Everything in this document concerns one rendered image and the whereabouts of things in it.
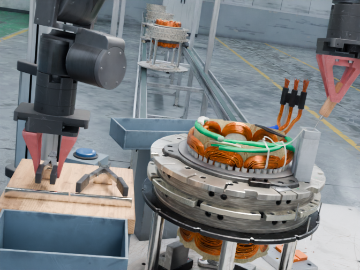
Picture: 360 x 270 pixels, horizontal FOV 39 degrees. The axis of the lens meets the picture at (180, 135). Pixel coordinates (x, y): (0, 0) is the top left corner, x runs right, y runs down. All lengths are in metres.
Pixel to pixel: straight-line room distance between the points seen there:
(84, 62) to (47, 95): 0.08
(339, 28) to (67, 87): 0.43
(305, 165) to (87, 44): 0.42
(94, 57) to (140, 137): 0.50
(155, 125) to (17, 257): 0.71
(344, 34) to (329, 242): 0.76
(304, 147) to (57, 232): 0.42
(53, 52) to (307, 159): 0.45
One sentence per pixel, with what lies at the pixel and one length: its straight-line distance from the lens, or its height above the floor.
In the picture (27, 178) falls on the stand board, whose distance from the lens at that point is 0.83.
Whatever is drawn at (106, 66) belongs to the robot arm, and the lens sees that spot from 0.67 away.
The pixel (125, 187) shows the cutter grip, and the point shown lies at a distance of 0.75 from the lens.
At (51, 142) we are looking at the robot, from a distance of 1.20.
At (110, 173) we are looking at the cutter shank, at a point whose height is 1.09.
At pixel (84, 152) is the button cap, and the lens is 1.03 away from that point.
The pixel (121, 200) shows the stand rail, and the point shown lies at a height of 1.08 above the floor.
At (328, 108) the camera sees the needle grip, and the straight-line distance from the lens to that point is 0.87.
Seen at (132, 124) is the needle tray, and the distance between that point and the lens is 1.24.
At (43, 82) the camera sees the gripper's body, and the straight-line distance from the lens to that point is 0.73.
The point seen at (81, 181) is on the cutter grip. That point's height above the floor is 1.09.
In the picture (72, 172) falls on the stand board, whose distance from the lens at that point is 0.86.
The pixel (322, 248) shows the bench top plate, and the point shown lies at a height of 0.78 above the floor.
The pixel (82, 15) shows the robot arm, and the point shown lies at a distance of 0.73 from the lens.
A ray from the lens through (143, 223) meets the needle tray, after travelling 1.25.
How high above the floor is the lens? 1.38
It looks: 16 degrees down
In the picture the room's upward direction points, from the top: 8 degrees clockwise
